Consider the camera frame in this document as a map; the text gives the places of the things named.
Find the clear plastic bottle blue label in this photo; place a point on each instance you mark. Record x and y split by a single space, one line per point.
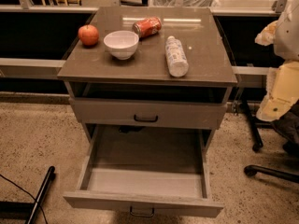
176 60

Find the white bowl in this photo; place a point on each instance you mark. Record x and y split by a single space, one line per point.
121 44

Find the red apple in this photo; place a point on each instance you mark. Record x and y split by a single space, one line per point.
88 35

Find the black office chair base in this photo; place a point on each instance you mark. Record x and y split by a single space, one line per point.
263 165

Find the black stand leg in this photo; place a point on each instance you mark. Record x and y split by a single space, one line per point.
27 211

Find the open grey middle drawer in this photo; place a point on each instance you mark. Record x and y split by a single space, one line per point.
155 171

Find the grey drawer cabinet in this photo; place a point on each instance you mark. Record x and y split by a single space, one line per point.
95 73

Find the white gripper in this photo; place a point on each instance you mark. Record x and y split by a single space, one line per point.
287 36

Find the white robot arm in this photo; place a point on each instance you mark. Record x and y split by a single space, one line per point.
283 34

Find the closed grey top drawer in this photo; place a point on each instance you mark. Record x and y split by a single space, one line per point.
146 113

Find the red soda can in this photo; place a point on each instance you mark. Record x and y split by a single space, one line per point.
147 27

